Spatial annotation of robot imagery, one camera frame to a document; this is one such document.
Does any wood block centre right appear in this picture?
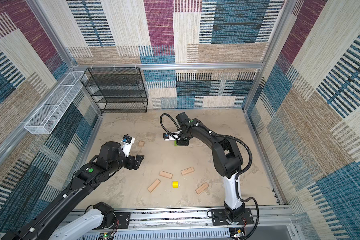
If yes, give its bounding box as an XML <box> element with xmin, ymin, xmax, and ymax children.
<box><xmin>181</xmin><ymin>167</ymin><xmax>195</xmax><ymax>176</ymax></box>

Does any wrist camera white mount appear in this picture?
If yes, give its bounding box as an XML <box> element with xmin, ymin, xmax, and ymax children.
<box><xmin>163</xmin><ymin>131</ymin><xmax>181</xmax><ymax>141</ymax></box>
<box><xmin>122</xmin><ymin>134</ymin><xmax>135</xmax><ymax>158</ymax></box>

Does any wood block front right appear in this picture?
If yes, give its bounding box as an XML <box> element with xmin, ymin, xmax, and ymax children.
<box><xmin>195</xmin><ymin>183</ymin><xmax>209</xmax><ymax>195</ymax></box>

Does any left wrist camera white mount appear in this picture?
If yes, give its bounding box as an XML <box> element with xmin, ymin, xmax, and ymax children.
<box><xmin>122</xmin><ymin>134</ymin><xmax>135</xmax><ymax>158</ymax></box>

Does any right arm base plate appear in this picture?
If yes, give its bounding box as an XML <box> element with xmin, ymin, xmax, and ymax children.
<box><xmin>207</xmin><ymin>208</ymin><xmax>255</xmax><ymax>226</ymax></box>

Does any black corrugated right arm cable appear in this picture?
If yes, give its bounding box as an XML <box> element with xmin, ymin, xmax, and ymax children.
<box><xmin>159</xmin><ymin>113</ymin><xmax>260</xmax><ymax>240</ymax></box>

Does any black wire mesh shelf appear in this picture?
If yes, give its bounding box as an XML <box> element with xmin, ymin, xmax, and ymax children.
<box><xmin>81</xmin><ymin>67</ymin><xmax>148</xmax><ymax>114</ymax></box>

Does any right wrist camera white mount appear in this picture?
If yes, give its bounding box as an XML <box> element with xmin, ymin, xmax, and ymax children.
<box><xmin>163</xmin><ymin>131</ymin><xmax>181</xmax><ymax>141</ymax></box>

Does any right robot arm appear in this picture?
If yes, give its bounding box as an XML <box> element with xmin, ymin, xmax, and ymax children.
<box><xmin>176</xmin><ymin>112</ymin><xmax>245</xmax><ymax>224</ymax></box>

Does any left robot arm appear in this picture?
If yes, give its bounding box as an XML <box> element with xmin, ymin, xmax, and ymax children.
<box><xmin>2</xmin><ymin>142</ymin><xmax>145</xmax><ymax>240</ymax></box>

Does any flat wood plank block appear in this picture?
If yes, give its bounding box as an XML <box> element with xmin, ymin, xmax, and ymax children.
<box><xmin>159</xmin><ymin>171</ymin><xmax>173</xmax><ymax>179</ymax></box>

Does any white wire mesh basket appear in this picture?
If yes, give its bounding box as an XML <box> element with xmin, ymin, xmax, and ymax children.
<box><xmin>24</xmin><ymin>72</ymin><xmax>84</xmax><ymax>135</ymax></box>

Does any yellow cylinder block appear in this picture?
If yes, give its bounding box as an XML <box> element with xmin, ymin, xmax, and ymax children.
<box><xmin>172</xmin><ymin>181</ymin><xmax>179</xmax><ymax>188</ymax></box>

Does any wood block front left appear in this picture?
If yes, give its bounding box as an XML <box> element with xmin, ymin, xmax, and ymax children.
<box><xmin>147</xmin><ymin>179</ymin><xmax>161</xmax><ymax>193</ymax></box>

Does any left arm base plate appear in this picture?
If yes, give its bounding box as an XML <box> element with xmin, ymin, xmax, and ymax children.
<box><xmin>112</xmin><ymin>212</ymin><xmax>131</xmax><ymax>229</ymax></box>

